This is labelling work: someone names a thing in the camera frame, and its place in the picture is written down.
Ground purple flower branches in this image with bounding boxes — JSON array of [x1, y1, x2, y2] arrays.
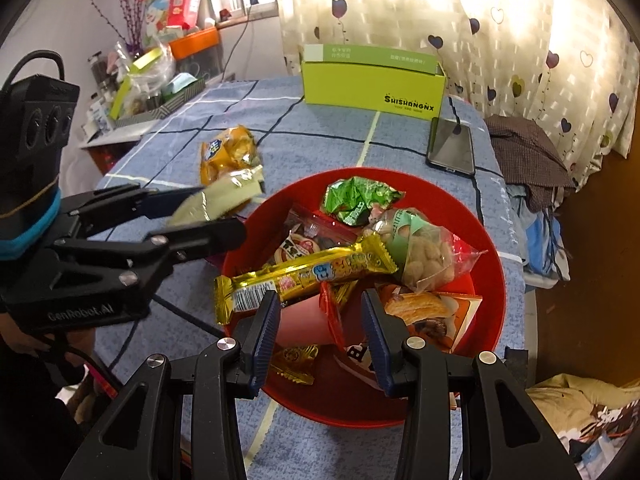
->
[[89, 0, 143, 56]]

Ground long gold snack bar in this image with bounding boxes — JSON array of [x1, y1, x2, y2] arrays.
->
[[214, 233, 398, 325]]

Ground pink jelly cup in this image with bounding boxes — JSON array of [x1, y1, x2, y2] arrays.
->
[[276, 282, 345, 348]]

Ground lime green cardboard box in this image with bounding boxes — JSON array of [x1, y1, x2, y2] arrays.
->
[[302, 44, 447, 120]]

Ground blue clothes pile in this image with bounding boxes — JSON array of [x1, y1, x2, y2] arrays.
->
[[506, 184, 570, 289]]

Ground pale green snack packet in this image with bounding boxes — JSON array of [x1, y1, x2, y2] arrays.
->
[[167, 165, 264, 226]]

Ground black charger cable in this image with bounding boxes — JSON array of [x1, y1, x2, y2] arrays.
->
[[220, 0, 262, 82]]

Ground orange white bread packet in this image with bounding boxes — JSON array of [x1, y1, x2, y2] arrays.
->
[[344, 284, 484, 391]]

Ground red round plastic basket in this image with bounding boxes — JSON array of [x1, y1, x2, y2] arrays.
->
[[219, 166, 509, 430]]

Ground orange storage box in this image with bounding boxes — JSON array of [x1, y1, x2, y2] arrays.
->
[[169, 27, 220, 61]]

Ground blue plaid bed sheet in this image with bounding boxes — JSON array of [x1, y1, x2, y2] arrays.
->
[[95, 77, 525, 479]]

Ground black smartphone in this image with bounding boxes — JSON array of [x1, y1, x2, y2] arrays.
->
[[425, 118, 475, 178]]

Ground brown cloth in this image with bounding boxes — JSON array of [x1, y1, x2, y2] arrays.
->
[[486, 115, 575, 212]]

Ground white side table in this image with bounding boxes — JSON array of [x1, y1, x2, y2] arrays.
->
[[79, 120, 160, 150]]

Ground yellow chips bag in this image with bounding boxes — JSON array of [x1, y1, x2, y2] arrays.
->
[[200, 125, 260, 185]]

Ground brown wooden wardrobe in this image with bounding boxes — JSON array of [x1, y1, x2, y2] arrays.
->
[[536, 119, 639, 386]]

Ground black clear cookie packet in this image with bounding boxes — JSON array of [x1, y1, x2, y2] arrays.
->
[[269, 206, 358, 263]]

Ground green foil snack packet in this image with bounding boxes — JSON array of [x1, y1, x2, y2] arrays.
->
[[320, 177, 405, 228]]

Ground short gold snack bar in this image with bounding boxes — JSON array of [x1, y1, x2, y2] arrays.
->
[[270, 344, 319, 386]]

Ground clear plastic bag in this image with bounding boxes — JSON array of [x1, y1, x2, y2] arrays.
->
[[110, 44, 176, 119]]

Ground clear bag of nuts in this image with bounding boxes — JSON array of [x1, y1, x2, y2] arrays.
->
[[362, 208, 483, 292]]

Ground heart pattern curtain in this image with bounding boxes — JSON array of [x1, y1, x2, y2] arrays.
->
[[277, 0, 639, 184]]

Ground black camera module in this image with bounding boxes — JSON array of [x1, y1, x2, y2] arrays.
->
[[1, 50, 80, 261]]

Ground striped tray box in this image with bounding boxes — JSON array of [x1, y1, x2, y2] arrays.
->
[[112, 77, 207, 129]]

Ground beige bedding pile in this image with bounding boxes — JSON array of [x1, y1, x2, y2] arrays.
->
[[527, 374, 639, 479]]

